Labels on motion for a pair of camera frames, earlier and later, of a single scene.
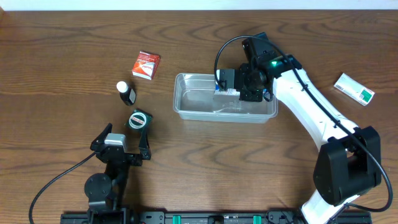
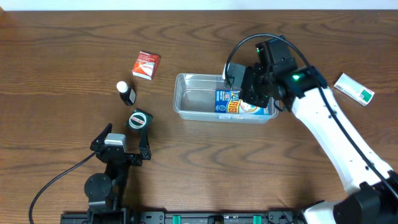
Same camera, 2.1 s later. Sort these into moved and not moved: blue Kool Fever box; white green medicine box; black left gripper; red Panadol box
Moved: blue Kool Fever box
Not moved: black left gripper; white green medicine box; red Panadol box
